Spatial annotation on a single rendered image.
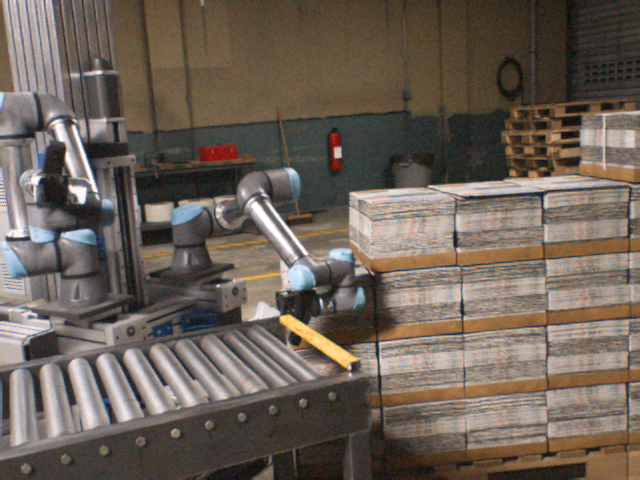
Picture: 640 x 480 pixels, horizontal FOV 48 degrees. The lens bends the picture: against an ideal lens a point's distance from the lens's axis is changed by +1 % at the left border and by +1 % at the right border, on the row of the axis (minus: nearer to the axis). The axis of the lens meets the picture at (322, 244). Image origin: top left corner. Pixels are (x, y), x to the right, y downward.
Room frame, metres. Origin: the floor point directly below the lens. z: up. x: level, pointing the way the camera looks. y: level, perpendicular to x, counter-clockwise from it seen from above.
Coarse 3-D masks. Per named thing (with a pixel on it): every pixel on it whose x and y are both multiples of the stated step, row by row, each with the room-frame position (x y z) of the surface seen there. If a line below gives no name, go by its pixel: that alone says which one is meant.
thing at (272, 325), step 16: (256, 320) 1.88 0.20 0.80; (272, 320) 1.88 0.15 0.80; (176, 336) 1.79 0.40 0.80; (192, 336) 1.78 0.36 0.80; (224, 336) 1.81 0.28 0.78; (80, 352) 1.70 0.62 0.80; (96, 352) 1.69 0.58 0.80; (112, 352) 1.70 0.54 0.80; (144, 352) 1.73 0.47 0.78; (0, 368) 1.62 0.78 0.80; (16, 368) 1.61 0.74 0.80; (32, 368) 1.62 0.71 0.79; (64, 368) 1.65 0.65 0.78; (96, 368) 1.68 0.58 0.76; (96, 384) 1.68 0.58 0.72
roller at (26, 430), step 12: (24, 372) 1.59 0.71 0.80; (12, 384) 1.52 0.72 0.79; (24, 384) 1.50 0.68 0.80; (12, 396) 1.45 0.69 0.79; (24, 396) 1.43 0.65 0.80; (12, 408) 1.39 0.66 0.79; (24, 408) 1.36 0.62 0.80; (12, 420) 1.33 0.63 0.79; (24, 420) 1.30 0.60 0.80; (36, 420) 1.34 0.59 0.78; (12, 432) 1.27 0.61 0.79; (24, 432) 1.25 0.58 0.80; (36, 432) 1.27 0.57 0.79; (12, 444) 1.22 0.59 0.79
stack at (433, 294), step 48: (288, 288) 2.20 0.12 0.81; (384, 288) 2.24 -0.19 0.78; (432, 288) 2.26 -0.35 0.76; (480, 288) 2.27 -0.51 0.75; (528, 288) 2.29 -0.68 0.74; (576, 288) 2.31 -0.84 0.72; (624, 288) 2.32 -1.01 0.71; (432, 336) 2.26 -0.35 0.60; (480, 336) 2.26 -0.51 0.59; (528, 336) 2.28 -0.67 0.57; (576, 336) 2.30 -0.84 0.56; (624, 336) 2.32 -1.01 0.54; (384, 384) 2.24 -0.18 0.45; (432, 384) 2.25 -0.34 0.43; (624, 384) 2.32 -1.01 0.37; (384, 432) 2.24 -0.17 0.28; (432, 432) 2.25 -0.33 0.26; (480, 432) 2.27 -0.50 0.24; (528, 432) 2.29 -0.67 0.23; (576, 432) 2.30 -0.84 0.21
